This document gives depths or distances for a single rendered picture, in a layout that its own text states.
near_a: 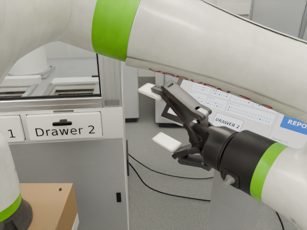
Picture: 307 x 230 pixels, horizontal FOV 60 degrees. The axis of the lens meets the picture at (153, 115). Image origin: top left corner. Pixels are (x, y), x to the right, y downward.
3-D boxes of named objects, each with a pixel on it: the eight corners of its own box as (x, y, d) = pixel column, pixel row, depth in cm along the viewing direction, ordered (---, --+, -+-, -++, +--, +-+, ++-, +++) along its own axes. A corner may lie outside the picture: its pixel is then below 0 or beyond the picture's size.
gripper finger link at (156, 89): (169, 99, 48) (166, 85, 47) (151, 92, 52) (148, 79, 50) (175, 95, 49) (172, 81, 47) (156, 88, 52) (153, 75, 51)
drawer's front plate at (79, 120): (102, 137, 111) (99, 113, 106) (30, 141, 108) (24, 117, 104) (102, 135, 113) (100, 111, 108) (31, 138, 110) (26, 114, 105)
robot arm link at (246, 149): (282, 168, 45) (287, 127, 40) (243, 216, 40) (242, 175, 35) (250, 153, 49) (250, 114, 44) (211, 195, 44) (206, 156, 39)
